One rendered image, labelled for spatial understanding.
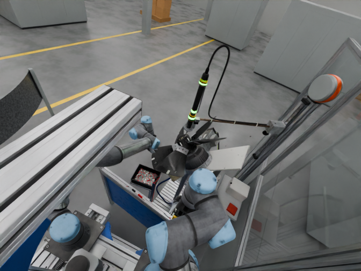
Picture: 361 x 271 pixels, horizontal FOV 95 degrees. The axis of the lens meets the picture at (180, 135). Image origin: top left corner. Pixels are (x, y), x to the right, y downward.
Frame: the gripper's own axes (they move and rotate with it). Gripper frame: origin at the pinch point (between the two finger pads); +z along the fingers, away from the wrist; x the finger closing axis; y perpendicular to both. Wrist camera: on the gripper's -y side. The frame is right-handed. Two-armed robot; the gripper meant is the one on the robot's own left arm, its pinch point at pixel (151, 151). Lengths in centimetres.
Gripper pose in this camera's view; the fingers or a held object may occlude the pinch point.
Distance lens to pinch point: 144.6
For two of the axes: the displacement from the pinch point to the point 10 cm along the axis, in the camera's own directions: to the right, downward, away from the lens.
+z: 0.7, 7.7, 6.3
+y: 8.6, 2.8, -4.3
